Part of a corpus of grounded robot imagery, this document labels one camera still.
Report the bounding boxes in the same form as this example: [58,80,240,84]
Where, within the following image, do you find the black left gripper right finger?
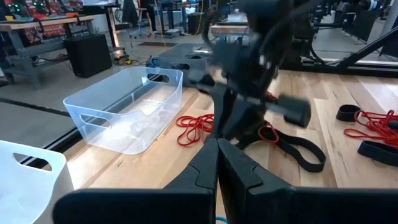
[218,138,292,224]

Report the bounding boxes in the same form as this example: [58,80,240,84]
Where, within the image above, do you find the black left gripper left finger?
[164,138,220,191]

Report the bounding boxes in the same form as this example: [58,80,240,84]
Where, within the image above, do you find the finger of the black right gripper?
[223,99,265,149]
[206,91,233,142]

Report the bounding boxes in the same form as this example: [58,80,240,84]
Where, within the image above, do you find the small wooden table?
[210,21,249,44]

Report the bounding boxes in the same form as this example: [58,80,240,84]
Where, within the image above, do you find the grey plastic basket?
[146,42,215,88]

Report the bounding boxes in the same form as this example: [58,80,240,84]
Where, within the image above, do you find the black waste bin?
[187,12,205,35]

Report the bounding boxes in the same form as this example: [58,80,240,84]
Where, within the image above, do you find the clear plastic basket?
[62,67,183,156]

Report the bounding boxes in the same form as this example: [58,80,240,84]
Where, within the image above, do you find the black office chair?
[123,0,150,38]

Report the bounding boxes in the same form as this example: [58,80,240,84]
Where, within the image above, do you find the black cabinet box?
[63,33,113,78]

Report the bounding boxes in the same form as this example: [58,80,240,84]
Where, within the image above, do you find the white plastic basket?
[0,139,75,224]

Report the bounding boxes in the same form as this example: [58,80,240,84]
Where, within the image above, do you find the wooden top workbench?
[0,15,94,91]

